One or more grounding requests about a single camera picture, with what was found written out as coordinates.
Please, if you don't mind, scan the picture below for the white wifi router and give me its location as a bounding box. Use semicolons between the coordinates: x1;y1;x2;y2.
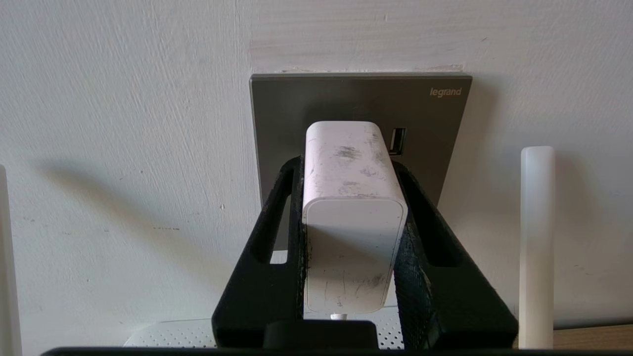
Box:
0;146;555;356

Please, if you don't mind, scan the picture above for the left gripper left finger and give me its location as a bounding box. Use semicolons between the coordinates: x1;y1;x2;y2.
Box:
212;155;306;348

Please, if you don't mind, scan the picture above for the grey wall socket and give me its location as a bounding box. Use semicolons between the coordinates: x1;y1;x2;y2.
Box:
250;73;473;265

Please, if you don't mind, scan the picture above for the white power adapter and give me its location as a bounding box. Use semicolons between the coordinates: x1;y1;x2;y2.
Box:
302;121;408;315

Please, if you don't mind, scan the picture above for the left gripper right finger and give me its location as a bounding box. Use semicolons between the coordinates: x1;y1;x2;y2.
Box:
393;161;519;350

